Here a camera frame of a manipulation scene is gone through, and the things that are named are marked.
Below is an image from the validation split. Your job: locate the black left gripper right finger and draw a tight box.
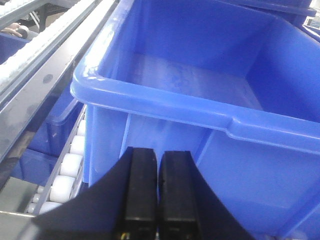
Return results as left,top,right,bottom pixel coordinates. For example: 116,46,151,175
158,151,253,240

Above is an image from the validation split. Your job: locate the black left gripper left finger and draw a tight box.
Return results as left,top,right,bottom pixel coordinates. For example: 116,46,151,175
32,147,158,240

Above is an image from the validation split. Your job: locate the blue bin front left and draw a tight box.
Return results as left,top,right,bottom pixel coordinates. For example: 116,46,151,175
70,0,320,240

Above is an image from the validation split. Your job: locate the white roller conveyor rail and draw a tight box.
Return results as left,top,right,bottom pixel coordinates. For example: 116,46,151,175
24,106,87,216

